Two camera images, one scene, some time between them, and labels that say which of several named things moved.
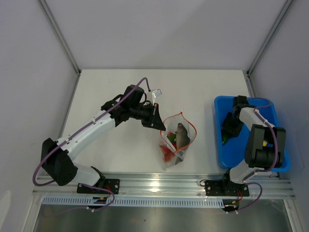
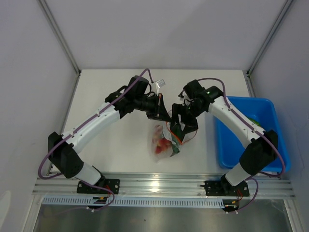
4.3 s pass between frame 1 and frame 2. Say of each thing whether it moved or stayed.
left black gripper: moved
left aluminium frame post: stayed
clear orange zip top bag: moved
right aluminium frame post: stayed
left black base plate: stayed
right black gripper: moved
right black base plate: stayed
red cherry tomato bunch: moved
